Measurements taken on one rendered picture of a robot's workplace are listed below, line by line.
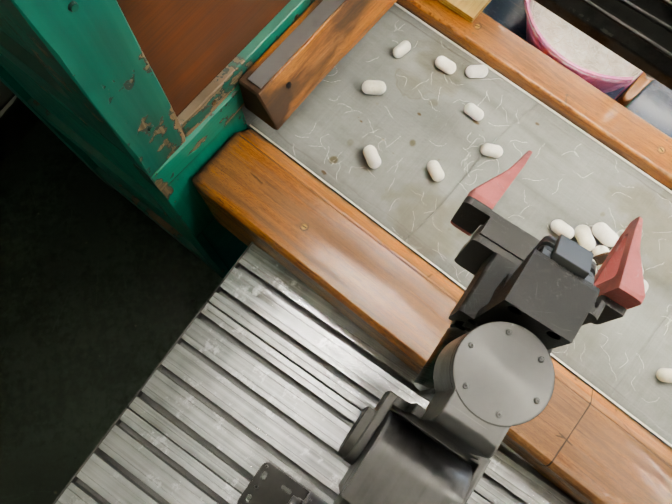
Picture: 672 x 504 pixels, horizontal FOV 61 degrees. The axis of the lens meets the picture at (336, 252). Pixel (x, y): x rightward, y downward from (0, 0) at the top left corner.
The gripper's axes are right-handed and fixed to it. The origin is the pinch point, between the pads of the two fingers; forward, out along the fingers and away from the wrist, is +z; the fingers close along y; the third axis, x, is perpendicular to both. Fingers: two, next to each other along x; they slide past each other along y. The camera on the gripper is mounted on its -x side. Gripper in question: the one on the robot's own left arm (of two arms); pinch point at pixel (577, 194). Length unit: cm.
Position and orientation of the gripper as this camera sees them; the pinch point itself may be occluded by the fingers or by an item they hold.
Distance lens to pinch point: 49.2
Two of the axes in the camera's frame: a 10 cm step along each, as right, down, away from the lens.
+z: 5.7, -7.9, 2.3
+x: -0.2, 2.7, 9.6
